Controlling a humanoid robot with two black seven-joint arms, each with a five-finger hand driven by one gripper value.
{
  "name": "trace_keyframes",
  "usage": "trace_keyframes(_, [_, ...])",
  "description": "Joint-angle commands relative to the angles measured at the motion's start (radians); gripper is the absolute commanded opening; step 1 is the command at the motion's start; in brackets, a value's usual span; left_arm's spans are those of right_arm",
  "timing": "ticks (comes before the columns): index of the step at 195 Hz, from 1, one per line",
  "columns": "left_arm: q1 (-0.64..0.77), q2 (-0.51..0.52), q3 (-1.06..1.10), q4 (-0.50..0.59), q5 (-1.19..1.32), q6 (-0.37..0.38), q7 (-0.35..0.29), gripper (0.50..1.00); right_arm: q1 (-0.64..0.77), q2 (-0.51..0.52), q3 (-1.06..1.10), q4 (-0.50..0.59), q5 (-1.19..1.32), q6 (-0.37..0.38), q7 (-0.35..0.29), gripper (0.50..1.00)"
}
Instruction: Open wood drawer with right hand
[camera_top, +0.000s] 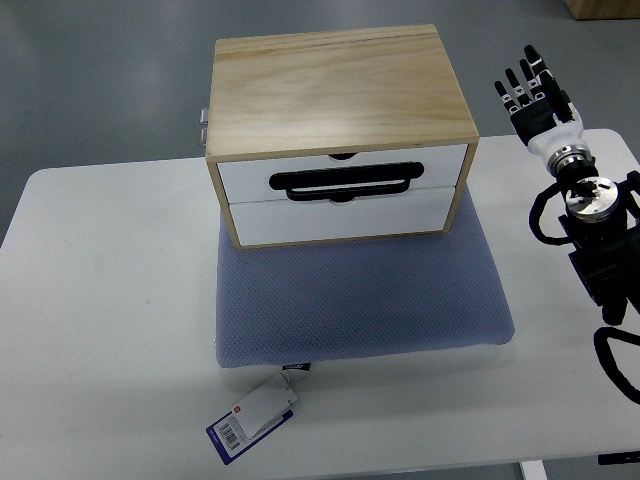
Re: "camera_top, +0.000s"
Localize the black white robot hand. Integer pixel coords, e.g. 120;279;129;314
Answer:
494;45;583;152

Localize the white drawer black handle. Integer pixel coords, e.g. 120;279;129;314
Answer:
218;144;467;204

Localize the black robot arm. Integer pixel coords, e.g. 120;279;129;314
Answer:
528;145;639;326

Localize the wooden drawer cabinet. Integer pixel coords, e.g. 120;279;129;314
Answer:
206;25;479;249

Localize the white lower drawer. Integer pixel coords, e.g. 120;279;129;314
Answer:
230;187;455;246

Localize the cardboard box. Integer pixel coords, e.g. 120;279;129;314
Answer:
563;0;640;20

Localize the blue mesh cushion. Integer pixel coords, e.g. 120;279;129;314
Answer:
216;195;515;368

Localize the black object at table edge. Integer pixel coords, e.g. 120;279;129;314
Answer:
597;451;640;466

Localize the white table leg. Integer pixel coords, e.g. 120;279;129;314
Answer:
519;460;548;480

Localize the white blue product tag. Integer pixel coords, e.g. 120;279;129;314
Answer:
206;373;298;465

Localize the black cable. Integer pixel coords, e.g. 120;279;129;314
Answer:
593;327;640;405

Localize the metal clamp bracket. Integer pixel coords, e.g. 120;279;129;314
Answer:
199;107;209;147

